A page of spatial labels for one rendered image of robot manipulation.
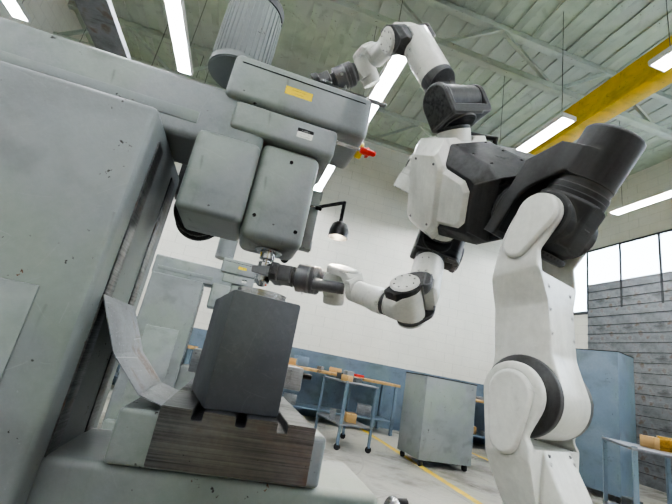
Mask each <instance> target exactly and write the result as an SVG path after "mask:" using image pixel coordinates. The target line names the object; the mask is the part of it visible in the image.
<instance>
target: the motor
mask: <svg viewBox="0 0 672 504"><path fill-rule="evenodd" d="M283 22H284V10H283V7H282V5H281V3H280V2H279V0H230V1H229V4H228V7H227V10H226V13H225V16H224V19H223V22H222V25H221V28H220V31H219V33H218V36H217V39H216V42H215V45H214V48H213V51H212V54H211V56H210V59H209V62H208V70H209V73H210V74H211V76H212V78H213V79H214V80H215V81H216V82H217V83H218V84H219V85H220V86H221V87H223V88H224V89H226V88H227V85H228V82H229V79H230V76H231V73H232V70H233V67H234V63H235V60H236V58H237V57H238V56H241V55H242V56H246V57H248V58H251V59H254V60H257V61H260V62H263V63H266V64H269V65H271V63H272V60H273V56H274V53H275V49H276V46H277V42H278V39H279V35H280V32H281V29H282V25H283Z"/></svg>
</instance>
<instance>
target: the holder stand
mask: <svg viewBox="0 0 672 504"><path fill-rule="evenodd" d="M285 300H286V297H285V296H283V295H281V294H278V293H275V292H272V291H268V290H264V289H259V288H253V287H244V286H241V287H238V290H237V289H235V290H233V291H231V292H229V293H227V294H225V295H224V296H222V297H220V298H218V299H216V301H215V304H214V308H213V312H212V315H211V319H210V323H209V326H208V330H207V333H206V337H205V341H204V344H203V348H202V352H201V355H200V359H199V362H198V366H197V370H196V373H195V377H194V381H193V384H192V390H193V392H194V393H195V395H196V397H197V398H198V400H199V402H200V403H201V405H202V406H203V408H205V409H210V410H218V411H226V412H234V413H242V414H250V415H257V416H265V417H273V418H276V417H277V416H278V412H279V407H280V402H281V398H282V393H283V388H284V383H285V379H286V374H287V369H288V364H289V360H290V355H291V350H292V345H293V341H294V336H295V331H296V326H297V322H298V317H299V312H300V305H298V304H294V303H289V302H285Z"/></svg>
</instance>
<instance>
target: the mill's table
mask: <svg viewBox="0 0 672 504"><path fill-rule="evenodd" d="M193 381H194V378H193V379H192V380H191V381H189V382H188V383H187V384H186V385H185V386H184V387H182V388H181V389H180V390H179V391H178V392H177V393H175V394H174V395H173V396H172V397H171V398H170V399H169V400H167V401H166V402H165V403H164V404H163V405H162V406H161V408H160V412H159V415H158V418H157V422H156V425H155V429H154V432H153V435H152V439H151V442H150V446H149V449H148V452H147V456H146V459H145V463H144V467H150V468H158V469H166V470H174V471H182V472H191V473H199V474H207V475H215V476H223V477H232V478H240V479H248V480H256V481H264V482H273V483H281V484H289V485H297V486H306V483H307V477H308V472H309V466H310V461H311V455H312V450H313V444H314V439H315V433H316V429H315V428H314V427H313V426H312V425H311V424H310V423H309V422H308V421H307V420H306V419H305V418H304V417H303V416H302V415H301V414H300V413H299V412H298V411H297V410H296V409H295V408H294V407H293V406H292V405H291V404H290V403H289V402H288V401H287V400H286V399H285V398H284V397H283V396H282V398H281V402H280V407H279V412H278V416H277V417H276V418H273V417H265V416H257V415H250V414H242V413H234V412H226V411H218V410H210V409H205V408H203V406H202V405H201V403H200V402H199V400H198V398H197V397H196V395H195V393H194V392H193V390H192V384H193Z"/></svg>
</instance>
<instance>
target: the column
mask: <svg viewBox="0 0 672 504"><path fill-rule="evenodd" d="M178 184H179V176H178V173H177V170H176V166H175V163H174V160H173V157H172V153H171V150H170V147H169V144H168V140H167V137H166V134H165V131H164V128H163V124H162V121H161V118H160V115H159V112H158V111H157V109H156V108H153V107H151V106H148V105H144V104H141V103H138V102H134V101H131V100H128V99H125V98H121V97H118V96H115V95H112V94H108V93H105V92H102V91H98V90H95V89H92V88H89V87H85V86H82V85H79V84H76V83H72V82H69V81H66V80H62V79H59V78H56V77H53V76H49V75H46V74H43V73H40V72H36V71H33V70H30V69H26V68H23V67H20V66H17V65H13V64H10V63H7V62H3V61H0V504H26V501H27V499H28V496H29V493H30V490H31V488H32V485H33V482H34V479H35V477H36V474H37V471H38V468H39V466H40V463H41V461H42V459H43V458H44V457H46V456H47V455H48V454H49V453H51V452H53V451H54V450H56V449H58V447H60V446H62V445H64V444H65V443H67V442H69V441H70V440H72V439H74V438H75V437H77V436H79V435H80V434H82V433H84V432H86V431H88V430H90V429H92V428H97V427H98V424H99V421H100V418H101V415H102V412H103V409H104V406H105V403H106V400H107V397H108V394H109V391H110V388H111V385H112V382H113V379H114V376H115V373H116V370H117V367H118V364H119V363H118V361H117V360H116V358H115V356H114V355H113V351H112V345H111V339H110V334H109V328H108V322H107V317H106V311H105V305H104V300H103V294H105V295H107V296H110V297H112V298H115V299H116V298H117V300H120V301H122V302H124V303H127V304H129V305H132V306H134V307H135V311H136V310H137V307H138V304H139V301H140V298H141V295H142V292H143V289H144V286H145V283H146V280H147V277H148V274H149V271H150V268H151V265H152V262H153V259H154V256H155V253H156V250H157V247H158V244H159V241H160V238H161V235H162V232H163V229H164V226H165V223H166V220H167V217H168V214H169V211H170V208H171V205H172V202H173V199H174V196H175V193H176V190H177V187H178Z"/></svg>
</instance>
